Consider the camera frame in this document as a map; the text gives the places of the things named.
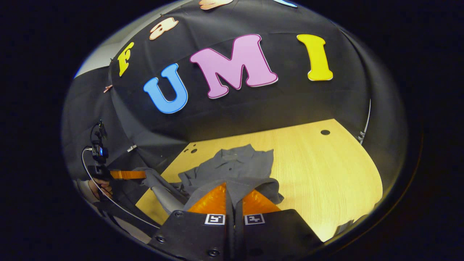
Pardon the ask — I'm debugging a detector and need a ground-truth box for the black backdrop cloth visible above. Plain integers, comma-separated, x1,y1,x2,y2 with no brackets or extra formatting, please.
62,0,408,182

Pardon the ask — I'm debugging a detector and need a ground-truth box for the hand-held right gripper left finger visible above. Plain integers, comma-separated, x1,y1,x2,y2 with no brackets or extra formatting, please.
149,182,234,261

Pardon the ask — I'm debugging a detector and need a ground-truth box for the grey collared shirt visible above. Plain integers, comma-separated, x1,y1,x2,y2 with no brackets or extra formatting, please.
132,144,284,214

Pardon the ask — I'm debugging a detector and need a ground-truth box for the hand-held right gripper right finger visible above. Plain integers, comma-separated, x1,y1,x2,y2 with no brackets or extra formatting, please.
235,188,323,261

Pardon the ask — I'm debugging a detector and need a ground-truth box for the thin white gripper cable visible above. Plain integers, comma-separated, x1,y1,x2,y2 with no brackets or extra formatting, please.
81,146,161,229

